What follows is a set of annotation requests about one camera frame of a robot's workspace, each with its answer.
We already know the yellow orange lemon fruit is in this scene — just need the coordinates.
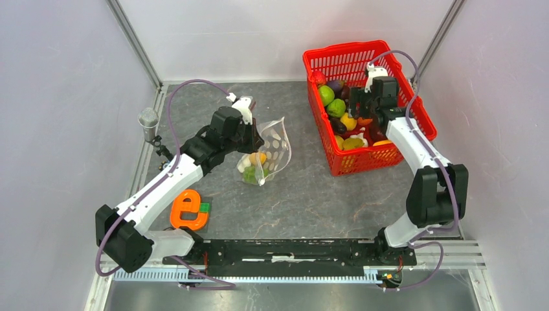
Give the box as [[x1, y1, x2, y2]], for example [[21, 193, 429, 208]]
[[249, 152, 267, 167]]

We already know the clear dotted zip top bag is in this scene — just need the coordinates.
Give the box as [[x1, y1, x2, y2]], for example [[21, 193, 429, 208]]
[[236, 117, 292, 186]]

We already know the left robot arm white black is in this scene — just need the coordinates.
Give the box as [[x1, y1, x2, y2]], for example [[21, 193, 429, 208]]
[[95, 104, 263, 277]]

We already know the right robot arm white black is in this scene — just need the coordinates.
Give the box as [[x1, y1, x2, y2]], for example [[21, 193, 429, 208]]
[[349, 76, 469, 264]]

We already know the purple eggplant top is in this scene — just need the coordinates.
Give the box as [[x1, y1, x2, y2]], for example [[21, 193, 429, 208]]
[[326, 79, 345, 93]]

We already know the orange tangerine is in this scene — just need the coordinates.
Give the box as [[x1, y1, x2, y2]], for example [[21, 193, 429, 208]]
[[357, 118, 372, 127]]

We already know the dark red plum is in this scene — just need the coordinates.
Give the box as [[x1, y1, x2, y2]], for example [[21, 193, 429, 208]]
[[369, 122, 387, 143]]

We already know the yellow lemon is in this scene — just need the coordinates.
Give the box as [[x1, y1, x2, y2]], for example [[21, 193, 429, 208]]
[[340, 112, 357, 132]]

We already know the yellow orange mango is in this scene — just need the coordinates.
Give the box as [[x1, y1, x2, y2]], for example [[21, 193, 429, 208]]
[[373, 139, 392, 146]]

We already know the green wrinkled cabbage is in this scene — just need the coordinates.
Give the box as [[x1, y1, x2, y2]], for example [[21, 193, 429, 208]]
[[326, 98, 346, 118]]

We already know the red plastic basket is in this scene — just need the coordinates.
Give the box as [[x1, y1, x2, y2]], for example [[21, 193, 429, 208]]
[[303, 40, 437, 176]]

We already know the dark eggplant lower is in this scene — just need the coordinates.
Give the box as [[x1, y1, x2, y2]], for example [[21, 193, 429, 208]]
[[330, 117, 347, 135]]

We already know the yellow green pepper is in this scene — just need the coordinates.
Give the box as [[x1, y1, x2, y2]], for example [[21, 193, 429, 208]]
[[341, 137, 368, 151]]

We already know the green apple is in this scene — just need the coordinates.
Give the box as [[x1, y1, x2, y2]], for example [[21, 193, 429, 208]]
[[318, 85, 335, 107]]

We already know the red apple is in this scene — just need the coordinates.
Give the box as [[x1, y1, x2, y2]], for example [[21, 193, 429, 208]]
[[310, 70, 327, 87]]

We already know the green small block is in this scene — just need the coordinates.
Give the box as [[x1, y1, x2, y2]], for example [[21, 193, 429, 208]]
[[199, 202, 211, 214]]

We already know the grey microphone on stand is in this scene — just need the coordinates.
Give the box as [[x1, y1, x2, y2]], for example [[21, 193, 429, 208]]
[[138, 108, 174, 162]]

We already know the orange letter e toy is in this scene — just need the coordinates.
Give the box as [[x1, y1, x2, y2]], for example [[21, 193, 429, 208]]
[[170, 189, 211, 231]]

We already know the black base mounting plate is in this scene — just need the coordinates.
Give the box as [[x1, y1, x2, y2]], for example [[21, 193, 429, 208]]
[[182, 238, 417, 277]]

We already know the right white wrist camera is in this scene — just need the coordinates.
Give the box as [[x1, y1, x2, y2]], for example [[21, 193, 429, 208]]
[[364, 63, 388, 93]]

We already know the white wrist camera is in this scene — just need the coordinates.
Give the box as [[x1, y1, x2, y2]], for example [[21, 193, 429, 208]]
[[226, 93, 256, 125], [364, 63, 388, 93]]

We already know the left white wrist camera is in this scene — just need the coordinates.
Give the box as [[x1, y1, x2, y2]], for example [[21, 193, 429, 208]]
[[226, 93, 256, 125]]

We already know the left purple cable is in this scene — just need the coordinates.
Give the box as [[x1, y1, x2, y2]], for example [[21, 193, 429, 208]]
[[95, 79, 237, 291]]

